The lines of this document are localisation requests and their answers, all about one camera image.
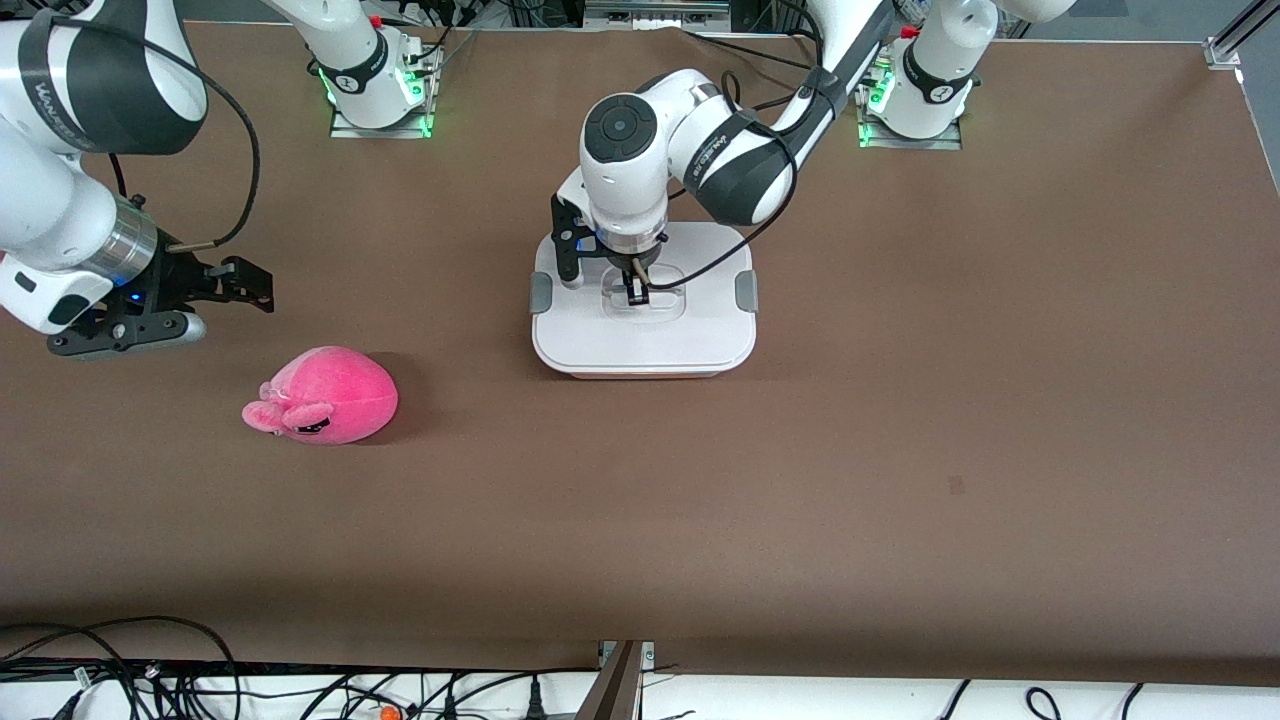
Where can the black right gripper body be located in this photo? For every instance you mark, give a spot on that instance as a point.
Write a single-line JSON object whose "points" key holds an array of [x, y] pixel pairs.
{"points": [[172, 280]]}

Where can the grey lid latch clip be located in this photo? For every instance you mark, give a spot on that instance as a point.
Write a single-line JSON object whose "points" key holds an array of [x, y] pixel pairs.
{"points": [[746, 291], [540, 292]]}

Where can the pink plush toy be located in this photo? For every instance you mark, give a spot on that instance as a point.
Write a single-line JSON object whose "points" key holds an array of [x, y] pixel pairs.
{"points": [[340, 395]]}

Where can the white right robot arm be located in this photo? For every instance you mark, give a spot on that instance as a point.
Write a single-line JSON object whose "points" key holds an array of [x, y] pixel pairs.
{"points": [[60, 210]]}

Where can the pink translucent storage box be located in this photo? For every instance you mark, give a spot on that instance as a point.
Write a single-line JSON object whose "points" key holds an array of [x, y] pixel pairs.
{"points": [[650, 374]]}

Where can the brown table mat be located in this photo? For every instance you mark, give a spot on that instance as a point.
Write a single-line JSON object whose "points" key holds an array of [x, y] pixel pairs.
{"points": [[900, 400]]}

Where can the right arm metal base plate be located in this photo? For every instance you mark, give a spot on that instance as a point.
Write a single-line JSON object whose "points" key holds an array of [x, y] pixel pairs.
{"points": [[350, 128]]}

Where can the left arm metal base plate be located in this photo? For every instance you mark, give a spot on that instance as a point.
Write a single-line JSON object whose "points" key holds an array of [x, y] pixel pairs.
{"points": [[945, 142]]}

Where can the aluminium profile post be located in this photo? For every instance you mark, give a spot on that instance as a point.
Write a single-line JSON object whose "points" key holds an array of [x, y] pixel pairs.
{"points": [[615, 690]]}

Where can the aluminium frame corner profile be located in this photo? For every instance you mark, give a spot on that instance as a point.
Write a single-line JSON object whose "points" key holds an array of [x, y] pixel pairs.
{"points": [[1225, 50]]}

